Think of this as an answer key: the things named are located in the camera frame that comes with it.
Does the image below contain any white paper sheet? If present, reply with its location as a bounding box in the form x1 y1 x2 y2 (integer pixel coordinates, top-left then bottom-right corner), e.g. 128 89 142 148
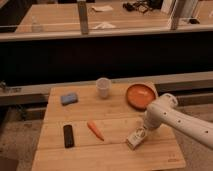
91 5 113 12

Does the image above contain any grey metal post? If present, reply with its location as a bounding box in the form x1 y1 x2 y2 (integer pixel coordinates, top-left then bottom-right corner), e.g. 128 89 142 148
77 0 89 34
170 0 185 30

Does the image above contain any orange ceramic bowl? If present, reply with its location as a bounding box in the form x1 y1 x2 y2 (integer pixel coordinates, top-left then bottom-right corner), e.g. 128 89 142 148
126 84 156 110

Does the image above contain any grey right metal post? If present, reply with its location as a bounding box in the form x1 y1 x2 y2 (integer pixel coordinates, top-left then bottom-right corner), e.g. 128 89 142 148
170 0 185 30

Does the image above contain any black remote control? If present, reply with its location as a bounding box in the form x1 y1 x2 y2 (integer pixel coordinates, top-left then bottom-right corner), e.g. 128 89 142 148
63 125 74 148

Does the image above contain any white crumpled cloth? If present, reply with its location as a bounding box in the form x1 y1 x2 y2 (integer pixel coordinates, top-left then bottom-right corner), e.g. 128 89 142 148
92 22 116 29

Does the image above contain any white milk bottle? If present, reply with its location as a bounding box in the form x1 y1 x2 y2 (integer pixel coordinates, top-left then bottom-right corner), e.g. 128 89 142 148
126 127 147 150

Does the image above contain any translucent plastic cup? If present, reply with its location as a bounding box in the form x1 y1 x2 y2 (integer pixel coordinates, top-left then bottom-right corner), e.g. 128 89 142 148
96 77 111 98

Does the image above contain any blue sponge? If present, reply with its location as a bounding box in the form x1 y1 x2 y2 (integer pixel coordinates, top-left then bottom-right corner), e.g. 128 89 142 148
61 93 78 105

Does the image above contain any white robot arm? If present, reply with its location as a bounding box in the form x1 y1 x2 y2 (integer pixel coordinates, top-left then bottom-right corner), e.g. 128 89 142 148
144 93 213 150

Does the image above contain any orange carrot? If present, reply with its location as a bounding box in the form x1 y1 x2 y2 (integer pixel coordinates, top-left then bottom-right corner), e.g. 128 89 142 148
87 121 104 140

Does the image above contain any black cable bundle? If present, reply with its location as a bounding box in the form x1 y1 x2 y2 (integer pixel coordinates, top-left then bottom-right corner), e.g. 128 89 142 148
122 0 158 14

